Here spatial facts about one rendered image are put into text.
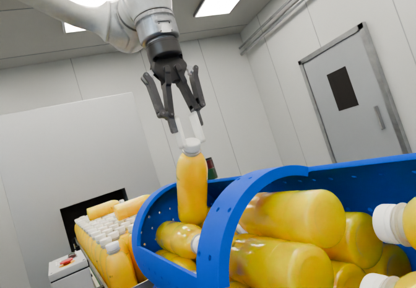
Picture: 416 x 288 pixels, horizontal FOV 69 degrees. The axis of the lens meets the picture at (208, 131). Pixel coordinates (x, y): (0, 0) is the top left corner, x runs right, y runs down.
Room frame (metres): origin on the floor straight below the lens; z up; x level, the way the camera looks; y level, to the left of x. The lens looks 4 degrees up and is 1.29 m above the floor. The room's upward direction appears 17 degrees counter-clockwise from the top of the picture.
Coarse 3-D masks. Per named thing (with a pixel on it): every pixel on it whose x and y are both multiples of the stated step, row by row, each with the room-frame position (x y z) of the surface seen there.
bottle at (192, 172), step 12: (180, 156) 0.67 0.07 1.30; (192, 156) 0.65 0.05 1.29; (180, 168) 0.66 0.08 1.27; (192, 168) 0.65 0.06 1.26; (204, 168) 0.67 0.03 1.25; (180, 180) 0.67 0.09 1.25; (192, 180) 0.66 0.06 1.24; (204, 180) 0.68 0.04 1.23; (180, 192) 0.69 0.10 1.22; (192, 192) 0.68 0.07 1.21; (204, 192) 0.70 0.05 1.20; (180, 204) 0.71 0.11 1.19; (192, 204) 0.69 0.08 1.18; (204, 204) 0.71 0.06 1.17; (180, 216) 0.73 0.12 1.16; (192, 216) 0.71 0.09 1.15; (204, 216) 0.73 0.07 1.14
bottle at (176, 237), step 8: (160, 224) 0.78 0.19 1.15; (168, 224) 0.74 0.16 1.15; (176, 224) 0.70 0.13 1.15; (184, 224) 0.68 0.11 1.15; (192, 224) 0.67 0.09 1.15; (160, 232) 0.74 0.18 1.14; (168, 232) 0.70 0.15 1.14; (176, 232) 0.66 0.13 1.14; (184, 232) 0.64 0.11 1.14; (192, 232) 0.63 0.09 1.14; (200, 232) 0.64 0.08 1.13; (160, 240) 0.74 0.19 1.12; (168, 240) 0.68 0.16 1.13; (176, 240) 0.64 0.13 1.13; (184, 240) 0.63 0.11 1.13; (192, 240) 0.62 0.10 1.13; (168, 248) 0.69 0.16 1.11; (176, 248) 0.64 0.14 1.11; (184, 248) 0.63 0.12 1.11; (192, 248) 0.61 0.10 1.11; (184, 256) 0.64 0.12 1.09; (192, 256) 0.63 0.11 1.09
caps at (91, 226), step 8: (104, 216) 1.80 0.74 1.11; (112, 216) 1.65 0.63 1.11; (80, 224) 1.80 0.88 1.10; (88, 224) 1.60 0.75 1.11; (96, 224) 1.54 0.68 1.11; (104, 224) 1.50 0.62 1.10; (112, 224) 1.40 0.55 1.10; (120, 224) 1.35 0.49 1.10; (128, 224) 1.24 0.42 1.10; (88, 232) 1.35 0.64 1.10; (96, 232) 1.24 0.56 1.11; (104, 232) 1.20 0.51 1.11; (120, 232) 1.16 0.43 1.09; (96, 240) 1.13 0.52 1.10
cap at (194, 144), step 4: (188, 140) 0.66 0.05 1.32; (192, 140) 0.66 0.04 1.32; (196, 140) 0.66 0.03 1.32; (188, 144) 0.64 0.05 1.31; (192, 144) 0.64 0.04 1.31; (196, 144) 0.64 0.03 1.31; (200, 144) 0.65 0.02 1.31; (184, 148) 0.65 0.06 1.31; (188, 148) 0.64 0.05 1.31; (192, 148) 0.64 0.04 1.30; (196, 148) 0.64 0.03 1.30; (188, 152) 0.65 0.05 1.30; (192, 152) 0.65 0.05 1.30
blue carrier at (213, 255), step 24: (288, 168) 0.46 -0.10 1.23; (312, 168) 0.47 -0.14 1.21; (336, 168) 0.43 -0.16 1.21; (360, 168) 0.41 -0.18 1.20; (384, 168) 0.39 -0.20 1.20; (408, 168) 0.37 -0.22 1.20; (168, 192) 0.84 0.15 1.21; (216, 192) 0.85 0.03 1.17; (240, 192) 0.42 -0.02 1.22; (336, 192) 0.51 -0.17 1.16; (360, 192) 0.47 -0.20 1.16; (384, 192) 0.44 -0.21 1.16; (408, 192) 0.41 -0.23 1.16; (144, 216) 0.75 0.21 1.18; (168, 216) 0.83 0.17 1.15; (216, 216) 0.43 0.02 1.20; (240, 216) 0.41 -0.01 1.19; (144, 240) 0.79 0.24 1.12; (216, 240) 0.40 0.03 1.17; (144, 264) 0.69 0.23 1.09; (168, 264) 0.54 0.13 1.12; (216, 264) 0.39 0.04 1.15
